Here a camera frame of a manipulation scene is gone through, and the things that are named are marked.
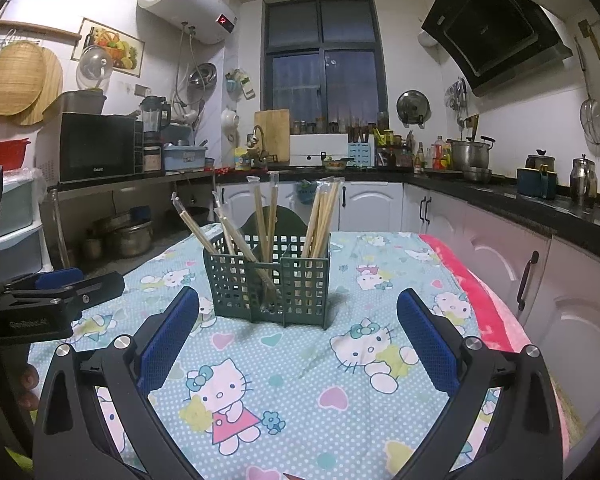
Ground metal faucet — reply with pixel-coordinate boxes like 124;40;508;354
245;125;276;163

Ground steel stock pot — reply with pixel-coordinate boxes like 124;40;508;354
446;136;496;171

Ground round wooden board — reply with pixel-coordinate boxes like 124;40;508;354
12;46;65;127

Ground round bamboo tray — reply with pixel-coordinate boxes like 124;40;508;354
0;41;48;116

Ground row of sauce bottles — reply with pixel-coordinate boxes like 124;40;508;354
412;135;453;171

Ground black teapot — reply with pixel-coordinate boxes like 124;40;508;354
525;149;558;171

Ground plastic drawer unit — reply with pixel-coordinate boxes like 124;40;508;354
0;165;46;276

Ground black kitchen countertop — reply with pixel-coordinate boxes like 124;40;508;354
215;165;600;251

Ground red plastic basin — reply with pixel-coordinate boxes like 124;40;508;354
0;138;31;171

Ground black microwave oven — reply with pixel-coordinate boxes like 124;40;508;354
40;112;143;184

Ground white water heater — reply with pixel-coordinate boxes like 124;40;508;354
137;0;238;47

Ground steel coffee pot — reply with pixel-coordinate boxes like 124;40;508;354
571;154;597;206

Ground light blue dish box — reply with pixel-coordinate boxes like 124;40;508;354
162;144;208;172

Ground hanging wire skimmer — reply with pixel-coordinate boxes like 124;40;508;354
575;37;600;145

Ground steel cooking pot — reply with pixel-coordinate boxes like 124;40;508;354
105;220;155;258

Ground fruit wall poster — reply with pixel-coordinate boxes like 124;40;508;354
71;17;146;73

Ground hanging steel pot lid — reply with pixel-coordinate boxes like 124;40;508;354
396;90;432;126

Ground black blender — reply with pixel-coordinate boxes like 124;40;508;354
140;95;172;146

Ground wooden cutting board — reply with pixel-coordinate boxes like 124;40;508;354
253;109;292;163

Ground dark framed window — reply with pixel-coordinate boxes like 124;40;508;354
262;0;387;131

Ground hanging steel colander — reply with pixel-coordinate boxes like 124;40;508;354
187;62;217;88

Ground white box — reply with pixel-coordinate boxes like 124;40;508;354
289;134;350;166

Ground light blue cutlery holder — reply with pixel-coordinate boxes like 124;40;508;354
347;142;377;167

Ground wooden rolling pin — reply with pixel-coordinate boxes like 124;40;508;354
0;20;82;41

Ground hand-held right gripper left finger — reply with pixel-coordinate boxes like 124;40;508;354
32;286;202;480

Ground grey lidded pot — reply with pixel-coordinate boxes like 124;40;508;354
55;90;107;115

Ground person's left forearm green sleeve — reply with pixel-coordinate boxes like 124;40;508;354
0;437;35;473

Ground dark blue pot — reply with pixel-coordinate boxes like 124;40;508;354
516;166;558;200

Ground glass pot lid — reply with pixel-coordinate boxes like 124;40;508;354
77;45;115;92

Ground pile of wooden chopsticks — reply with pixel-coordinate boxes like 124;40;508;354
171;172;342;311

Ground blue hanging bag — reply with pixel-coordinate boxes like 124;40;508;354
296;179;318;206

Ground row of glass jars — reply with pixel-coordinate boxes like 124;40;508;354
291;117;348;136

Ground person's left hand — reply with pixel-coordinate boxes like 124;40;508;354
16;363;42;412

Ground black range hood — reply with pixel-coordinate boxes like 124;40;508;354
421;0;573;97

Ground white kitchen base cabinets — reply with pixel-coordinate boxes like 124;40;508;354
215;180;600;451

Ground green plastic utensil holder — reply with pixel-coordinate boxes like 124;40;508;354
202;206;333;331

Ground metal shelf rack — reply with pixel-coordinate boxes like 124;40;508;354
47;170;218;271

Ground pink fleece blanket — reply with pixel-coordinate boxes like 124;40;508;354
419;234;571;451

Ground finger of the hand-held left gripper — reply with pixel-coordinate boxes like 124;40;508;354
7;270;127;310
4;267;87;296

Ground bunch of hanging kitchen tools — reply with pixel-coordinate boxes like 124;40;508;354
445;77;470;126

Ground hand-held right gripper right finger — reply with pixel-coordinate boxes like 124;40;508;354
396;288;565;480

